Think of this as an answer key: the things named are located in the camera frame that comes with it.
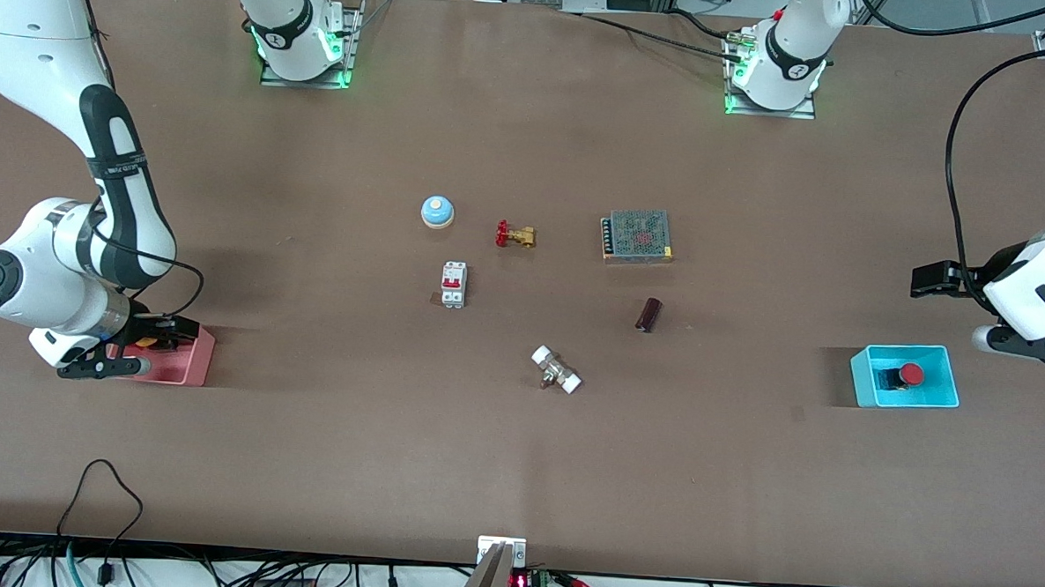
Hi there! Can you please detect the red push button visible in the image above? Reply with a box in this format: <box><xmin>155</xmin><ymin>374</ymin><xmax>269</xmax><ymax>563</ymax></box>
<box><xmin>876</xmin><ymin>361</ymin><xmax>927</xmax><ymax>392</ymax></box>

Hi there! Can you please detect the pink plastic box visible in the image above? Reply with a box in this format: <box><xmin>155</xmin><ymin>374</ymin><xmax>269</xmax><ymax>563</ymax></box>
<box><xmin>102</xmin><ymin>320</ymin><xmax>217</xmax><ymax>389</ymax></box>

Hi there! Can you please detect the cyan plastic box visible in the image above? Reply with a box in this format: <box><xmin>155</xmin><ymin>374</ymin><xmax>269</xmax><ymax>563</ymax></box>
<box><xmin>848</xmin><ymin>340</ymin><xmax>963</xmax><ymax>413</ymax></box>

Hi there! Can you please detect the blue desk bell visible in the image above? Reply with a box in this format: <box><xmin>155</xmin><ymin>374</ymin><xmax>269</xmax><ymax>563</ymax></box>
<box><xmin>419</xmin><ymin>194</ymin><xmax>456</xmax><ymax>231</ymax></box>

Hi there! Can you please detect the metal mesh power supply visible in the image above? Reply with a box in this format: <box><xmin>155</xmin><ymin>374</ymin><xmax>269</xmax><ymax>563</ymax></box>
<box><xmin>600</xmin><ymin>208</ymin><xmax>675</xmax><ymax>265</ymax></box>

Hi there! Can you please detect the metal fitting with white caps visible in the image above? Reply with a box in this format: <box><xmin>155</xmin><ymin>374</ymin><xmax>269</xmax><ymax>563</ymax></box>
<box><xmin>530</xmin><ymin>345</ymin><xmax>584</xmax><ymax>396</ymax></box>

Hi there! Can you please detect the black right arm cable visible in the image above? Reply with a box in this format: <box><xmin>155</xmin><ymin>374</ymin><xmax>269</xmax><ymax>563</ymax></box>
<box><xmin>85</xmin><ymin>204</ymin><xmax>209</xmax><ymax>320</ymax></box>

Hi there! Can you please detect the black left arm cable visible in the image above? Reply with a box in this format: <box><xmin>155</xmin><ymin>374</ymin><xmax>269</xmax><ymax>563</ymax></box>
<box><xmin>938</xmin><ymin>43</ymin><xmax>1045</xmax><ymax>317</ymax></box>

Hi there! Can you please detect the thin black looped table cable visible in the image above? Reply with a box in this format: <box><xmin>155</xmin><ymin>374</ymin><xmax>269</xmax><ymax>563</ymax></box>
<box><xmin>54</xmin><ymin>457</ymin><xmax>146</xmax><ymax>587</ymax></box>

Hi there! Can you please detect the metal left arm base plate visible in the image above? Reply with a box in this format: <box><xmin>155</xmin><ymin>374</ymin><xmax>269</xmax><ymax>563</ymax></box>
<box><xmin>724</xmin><ymin>27</ymin><xmax>819</xmax><ymax>121</ymax></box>

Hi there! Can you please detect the teal cable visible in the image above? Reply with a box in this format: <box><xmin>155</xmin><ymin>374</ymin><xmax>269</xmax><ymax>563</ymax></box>
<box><xmin>64</xmin><ymin>540</ymin><xmax>91</xmax><ymax>587</ymax></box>

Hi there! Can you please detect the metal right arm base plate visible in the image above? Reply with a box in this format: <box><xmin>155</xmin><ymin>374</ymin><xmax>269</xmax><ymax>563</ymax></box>
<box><xmin>260</xmin><ymin>0</ymin><xmax>360</xmax><ymax>92</ymax></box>

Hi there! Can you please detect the white circuit breaker red switch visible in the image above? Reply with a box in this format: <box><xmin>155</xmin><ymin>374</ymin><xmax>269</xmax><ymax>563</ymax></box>
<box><xmin>439</xmin><ymin>261</ymin><xmax>469</xmax><ymax>309</ymax></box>

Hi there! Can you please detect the brass valve with red handle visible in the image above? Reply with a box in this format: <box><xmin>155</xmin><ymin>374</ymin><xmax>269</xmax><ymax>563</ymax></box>
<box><xmin>494</xmin><ymin>219</ymin><xmax>538</xmax><ymax>250</ymax></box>

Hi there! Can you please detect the black cable to arm base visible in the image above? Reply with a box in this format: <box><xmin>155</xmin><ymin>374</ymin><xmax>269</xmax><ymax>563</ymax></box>
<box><xmin>575</xmin><ymin>7</ymin><xmax>749</xmax><ymax>64</ymax></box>

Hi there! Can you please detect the white table edge bracket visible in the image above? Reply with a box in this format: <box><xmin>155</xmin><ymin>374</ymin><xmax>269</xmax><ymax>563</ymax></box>
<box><xmin>476</xmin><ymin>535</ymin><xmax>528</xmax><ymax>568</ymax></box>

